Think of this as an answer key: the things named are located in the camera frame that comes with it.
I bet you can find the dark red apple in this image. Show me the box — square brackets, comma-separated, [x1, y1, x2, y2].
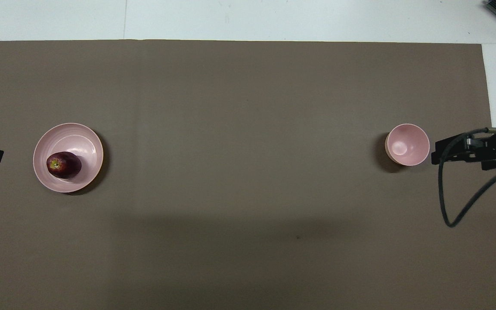
[46, 152, 82, 179]

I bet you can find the pink bowl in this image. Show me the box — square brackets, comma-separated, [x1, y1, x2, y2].
[385, 123, 431, 167]

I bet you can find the pink plate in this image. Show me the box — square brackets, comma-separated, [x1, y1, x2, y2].
[33, 123, 104, 193]

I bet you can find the brown table mat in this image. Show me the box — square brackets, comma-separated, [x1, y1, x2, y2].
[0, 40, 496, 310]

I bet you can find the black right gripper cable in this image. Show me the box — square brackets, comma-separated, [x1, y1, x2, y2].
[437, 127, 496, 228]

